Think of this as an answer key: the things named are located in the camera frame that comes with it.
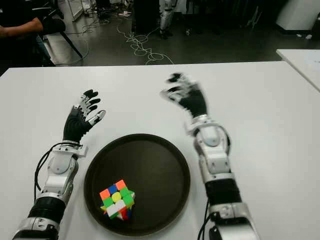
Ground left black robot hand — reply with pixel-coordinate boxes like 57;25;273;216
62;89;107;144

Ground seated person in black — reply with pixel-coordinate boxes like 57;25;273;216
0;0;44;68

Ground silver humanoid robot legs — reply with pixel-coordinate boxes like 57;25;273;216
158;0;179;40

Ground grey folded tripod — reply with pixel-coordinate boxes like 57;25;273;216
244;3;261;28

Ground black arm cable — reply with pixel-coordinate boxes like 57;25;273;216
219;124;232;161
34;142;61;198

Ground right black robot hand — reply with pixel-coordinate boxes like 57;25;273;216
159;72;210;120

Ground white side table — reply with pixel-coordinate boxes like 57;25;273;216
275;48;320;92

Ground black office chair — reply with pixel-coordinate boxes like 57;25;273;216
34;0;83;67

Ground tangled white floor cable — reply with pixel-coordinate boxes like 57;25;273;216
115;14;175;66

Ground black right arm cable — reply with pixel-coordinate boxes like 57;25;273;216
219;124;232;161

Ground black cabinet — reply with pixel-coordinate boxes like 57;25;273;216
133;0;161;35

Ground dark brown round plate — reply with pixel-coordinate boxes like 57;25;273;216
83;133;191;237

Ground white machine base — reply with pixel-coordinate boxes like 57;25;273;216
274;0;320;35

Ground white board panel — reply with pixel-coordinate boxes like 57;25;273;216
56;0;86;23

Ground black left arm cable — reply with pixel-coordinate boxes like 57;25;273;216
34;142;61;198

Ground multicoloured Rubik's cube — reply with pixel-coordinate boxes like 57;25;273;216
99;179;136;221

